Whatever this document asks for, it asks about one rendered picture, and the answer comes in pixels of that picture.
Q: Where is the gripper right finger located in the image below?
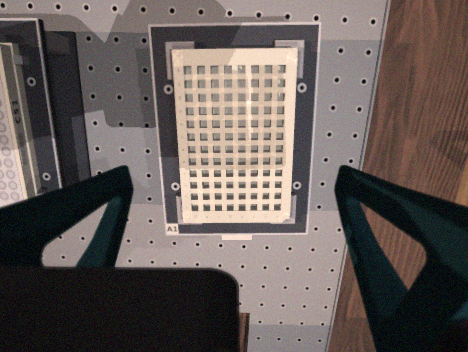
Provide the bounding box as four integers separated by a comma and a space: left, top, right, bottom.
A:
334, 165, 468, 352

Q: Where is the white multi-well plate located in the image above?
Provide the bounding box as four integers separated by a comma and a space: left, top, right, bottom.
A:
0, 43, 42, 207

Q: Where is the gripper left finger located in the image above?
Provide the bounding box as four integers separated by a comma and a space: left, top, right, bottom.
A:
0, 165, 134, 267

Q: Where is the white label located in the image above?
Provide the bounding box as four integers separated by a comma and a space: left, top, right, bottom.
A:
222, 235, 252, 240

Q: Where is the cream rectangular plate with grid of square holes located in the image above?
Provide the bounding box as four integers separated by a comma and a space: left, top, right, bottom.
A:
172, 48, 297, 223

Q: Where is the grey flat base plate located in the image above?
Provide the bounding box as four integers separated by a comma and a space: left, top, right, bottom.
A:
0, 0, 391, 352

